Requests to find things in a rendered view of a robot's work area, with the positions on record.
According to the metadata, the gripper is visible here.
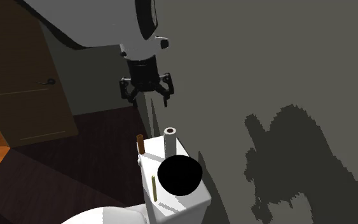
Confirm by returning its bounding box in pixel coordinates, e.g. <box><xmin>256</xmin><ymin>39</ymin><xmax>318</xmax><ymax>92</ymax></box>
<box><xmin>118</xmin><ymin>55</ymin><xmax>176</xmax><ymax>108</ymax></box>

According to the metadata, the brown cardboard tube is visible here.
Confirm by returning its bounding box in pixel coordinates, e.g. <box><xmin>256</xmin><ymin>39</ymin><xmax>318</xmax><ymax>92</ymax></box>
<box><xmin>136</xmin><ymin>134</ymin><xmax>146</xmax><ymax>155</ymax></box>

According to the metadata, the white paper roll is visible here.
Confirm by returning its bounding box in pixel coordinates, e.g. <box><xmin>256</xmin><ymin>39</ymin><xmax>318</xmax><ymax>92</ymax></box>
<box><xmin>163</xmin><ymin>127</ymin><xmax>177</xmax><ymax>160</ymax></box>

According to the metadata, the black bowl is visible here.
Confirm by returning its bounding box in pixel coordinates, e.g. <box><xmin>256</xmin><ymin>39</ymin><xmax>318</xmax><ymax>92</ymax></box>
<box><xmin>157</xmin><ymin>155</ymin><xmax>203</xmax><ymax>197</ymax></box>

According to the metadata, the olive green stick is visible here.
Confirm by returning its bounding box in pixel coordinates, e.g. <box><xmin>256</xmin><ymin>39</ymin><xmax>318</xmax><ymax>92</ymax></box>
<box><xmin>151</xmin><ymin>175</ymin><xmax>158</xmax><ymax>202</ymax></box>

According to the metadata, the white toilet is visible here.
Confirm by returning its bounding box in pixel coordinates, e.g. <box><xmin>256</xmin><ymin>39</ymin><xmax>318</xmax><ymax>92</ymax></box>
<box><xmin>60</xmin><ymin>134</ymin><xmax>212</xmax><ymax>224</ymax></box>

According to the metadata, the brown wooden door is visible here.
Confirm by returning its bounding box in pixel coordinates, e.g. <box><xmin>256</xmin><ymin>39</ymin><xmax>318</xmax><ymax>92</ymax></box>
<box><xmin>0</xmin><ymin>0</ymin><xmax>79</xmax><ymax>148</ymax></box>

